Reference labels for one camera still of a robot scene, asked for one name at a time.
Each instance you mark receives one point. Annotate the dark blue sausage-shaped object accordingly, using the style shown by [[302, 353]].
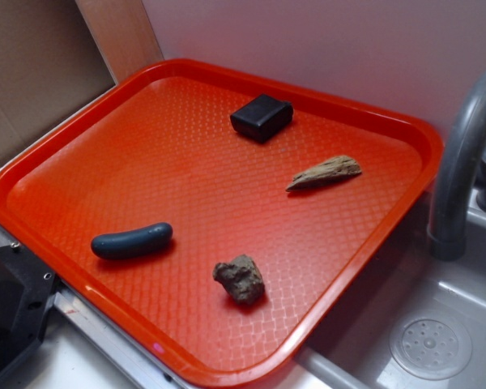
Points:
[[134, 243]]

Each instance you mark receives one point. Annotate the brown wood chip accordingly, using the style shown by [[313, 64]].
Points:
[[335, 169]]

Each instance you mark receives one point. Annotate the black rectangular box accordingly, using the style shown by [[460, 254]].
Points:
[[262, 118]]

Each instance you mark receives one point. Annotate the brown cardboard panel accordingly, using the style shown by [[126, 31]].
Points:
[[50, 67]]

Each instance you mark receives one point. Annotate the orange plastic tray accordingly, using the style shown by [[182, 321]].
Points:
[[161, 148]]

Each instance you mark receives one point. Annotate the aluminium frame rail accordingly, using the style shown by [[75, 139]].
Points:
[[133, 362]]

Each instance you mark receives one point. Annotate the brown rock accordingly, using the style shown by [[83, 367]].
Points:
[[241, 279]]

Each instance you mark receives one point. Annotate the grey toy sink basin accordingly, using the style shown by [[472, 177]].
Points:
[[408, 320]]

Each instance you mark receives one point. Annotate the grey toy faucet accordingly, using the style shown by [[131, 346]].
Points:
[[462, 164]]

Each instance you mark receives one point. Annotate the black metal bracket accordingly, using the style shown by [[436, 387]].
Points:
[[27, 286]]

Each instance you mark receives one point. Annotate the wooden board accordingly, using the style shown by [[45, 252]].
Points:
[[123, 34]]

